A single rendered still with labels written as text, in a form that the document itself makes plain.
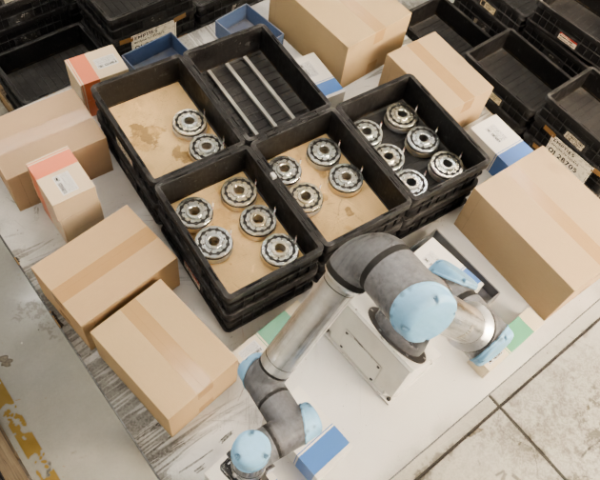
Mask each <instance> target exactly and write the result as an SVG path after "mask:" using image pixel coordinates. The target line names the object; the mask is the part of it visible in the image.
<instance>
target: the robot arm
mask: <svg viewBox="0 0 600 480"><path fill-rule="evenodd" d="M325 268H326V272H325V273H324V274H323V276H322V277H321V278H320V280H319V281H318V282H317V283H316V285H315V286H314V287H313V289H312V290H311V291H310V293H309V294H308V295H307V297H306V298H305V299H304V301H303V302H302V303H301V305H300V306H299V307H298V308H297V310H296V311H295V312H294V314H293V315H292V316H291V318H290V319H289V320H288V322H287V323H286V324H285V326H284V327H283V328H282V329H281V330H280V331H279V332H278V334H277V335H276V336H275V338H274V339H273V340H272V342H271V343H270V344H269V346H268V347H267V348H266V350H265V351H264V352H263V353H262V352H256V353H254V354H251V355H249V356H248V357H247V359H245V360H243V361H242V362H241V363H240V365H239V367H238V370H237V372H238V375H239V377H240V379H241V381H242V383H243V386H244V388H245V389H246V390H247V391H248V393H249V394H250V397H251V398H252V400H253V402H254V403H255V405H256V406H257V408H258V409H259V410H260V412H261V414H262V415H263V417H264V419H265V420H266V422H267V423H266V424H265V425H263V426H261V427H260V428H258V429H256V430H245V431H243V432H242V433H240V434H239V435H238V436H237V437H236V439H235V440H234V442H233V444H232V447H231V450H229V451H228V452H227V456H228V458H227V459H226V460H225V461H224V462H223V463H222V464H221V465H220V471H222V472H223V473H224V475H225V476H226V477H228V479H229V480H269V478H268V477H267V474H268V473H271V472H273V471H274V469H275V465H274V464H273V463H275V462H276V461H278V460H279V459H281V458H282V457H284V456H286V455H288V454H289V453H291V452H293V451H294V450H297V449H299V448H300V447H302V446H304V445H307V444H308V442H309V441H311V440H312V439H314V438H315V437H317V436H318V435H320V434H321V432H322V428H323V427H322V422H321V419H320V417H319V415H318V413H317V411H316V410H315V408H314V407H313V406H312V405H311V404H310V403H309V402H304V403H302V404H301V403H300V404H299V405H298V404H297V402H296V401H295V399H294V398H293V396H292V395H291V393H290V391H289V390H288V388H287V386H286V385H285V382H286V381H287V380H288V378H289V377H290V376H291V374H292V373H293V372H294V371H295V369H296V368H297V367H298V366H299V364H300V363H301V362H302V361H303V359H304V358H305V357H306V356H307V355H308V353H309V352H310V351H311V349H312V348H313V347H314V346H315V344H316V343H317V342H318V341H319V340H320V338H321V337H322V336H323V335H324V333H325V332H326V331H327V330H328V328H329V327H330V326H331V325H332V323H333V322H334V321H335V320H336V318H337V317H338V316H339V315H340V313H341V312H342V311H343V310H344V309H345V307H346V306H347V305H348V304H349V302H350V301H351V300H352V298H353V297H354V296H355V295H361V294H363V293H364V292H366V293H367V295H368V296H369V297H370V299H371V300H372V301H373V302H374V303H375V305H376V306H377V307H378V308H379V311H378V312H376V313H375V320H376V322H377V324H378V325H379V327H380V328H381V330H382V331H383V332H384V333H385V334H386V335H387V336H388V338H389V339H390V340H391V341H392V342H393V343H394V344H395V345H396V346H397V347H399V348H400V349H401V350H403V351H404V352H406V353H408V354H410V355H412V356H415V357H419V356H420V355H421V354H422V353H423V352H424V350H425V349H426V347H427V345H428V343H429V341H430V340H431V339H432V338H434V337H435V336H437V335H438V334H441V335H443V336H445V337H446V338H447V340H448V341H449V342H450V344H451V345H452V346H454V347H455V348H456V349H458V350H461V351H462V352H464V353H465V354H466V355H467V356H468V358H469V359H470V361H471V362H473V364H474V365H476V366H478V367H480V366H483V365H485V364H487V363H488V362H489V361H490V360H491V359H493V358H494V357H495V356H496V355H498V354H499V353H500V352H501V351H502V350H503V349H504V348H505V347H506V346H507V345H508V344H509V343H510V342H511V340H512V338H513V332H512V330H511V329H510V328H509V325H508V324H506V323H505V322H504V321H503V320H502V319H501V318H500V317H499V316H498V315H497V314H496V313H495V312H494V311H493V310H492V309H491V307H490V306H489V305H488V304H487V303H486V302H485V301H484V300H483V299H482V298H481V297H480V296H479V295H478V294H477V293H476V292H475V290H477V288H478V284H477V283H476V282H475V281H474V280H473V279H472V278H471V277H470V276H468V275H467V274H466V273H465V272H463V271H462V270H460V269H459V268H457V267H456V266H454V265H453V264H452V263H450V262H448V261H446V260H443V259H440V260H437V261H435V262H434V263H433V264H432V265H431V266H430V267H429V268H427V267H426V266H425V265H424V264H423V263H422V262H421V260H420V259H419V258H418V257H417V256H416V255H415V254H414V253H413V252H412V251H411V250H410V248H409V247H408V246H407V245H406V244H405V243H404V242H403V241H402V240H401V239H399V238H398V237H396V236H393V235H391V234H388V233H384V232H372V233H366V234H362V235H359V236H357V237H354V238H352V239H351V240H349V241H348V242H346V243H345V244H344V245H342V246H341V247H340V248H339V249H338V250H336V251H335V252H334V253H333V255H332V256H331V257H330V259H329V260H328V261H327V263H326V264H325ZM227 460H228V461H227ZM226 461H227V462H226ZM224 464H225V465H224Z"/></svg>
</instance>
